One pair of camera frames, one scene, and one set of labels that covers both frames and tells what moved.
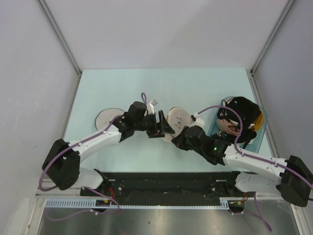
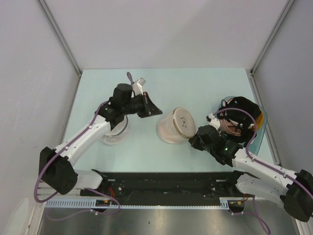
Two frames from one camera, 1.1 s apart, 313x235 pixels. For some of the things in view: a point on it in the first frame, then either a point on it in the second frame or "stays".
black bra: (249, 110) stays
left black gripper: (157, 128) to (149, 108)
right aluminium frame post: (285, 11) stays
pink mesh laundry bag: (178, 119) stays
